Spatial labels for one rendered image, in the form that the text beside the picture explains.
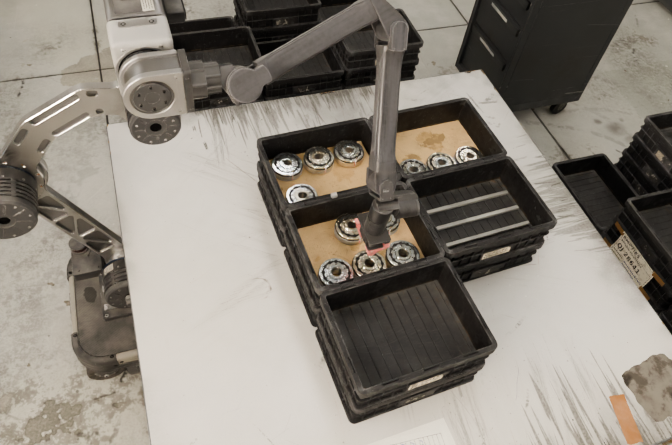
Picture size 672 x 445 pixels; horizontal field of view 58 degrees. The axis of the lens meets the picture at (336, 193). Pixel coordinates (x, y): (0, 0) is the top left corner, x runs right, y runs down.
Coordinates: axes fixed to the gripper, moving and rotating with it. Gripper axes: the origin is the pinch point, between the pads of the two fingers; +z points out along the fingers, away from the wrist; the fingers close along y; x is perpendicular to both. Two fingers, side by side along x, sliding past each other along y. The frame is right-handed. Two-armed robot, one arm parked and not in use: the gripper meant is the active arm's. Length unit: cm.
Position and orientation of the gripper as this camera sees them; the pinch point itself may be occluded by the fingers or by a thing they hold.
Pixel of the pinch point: (367, 244)
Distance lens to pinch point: 171.6
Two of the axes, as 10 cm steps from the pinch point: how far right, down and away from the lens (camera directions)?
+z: -1.7, 5.9, 7.9
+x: -9.3, 1.7, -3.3
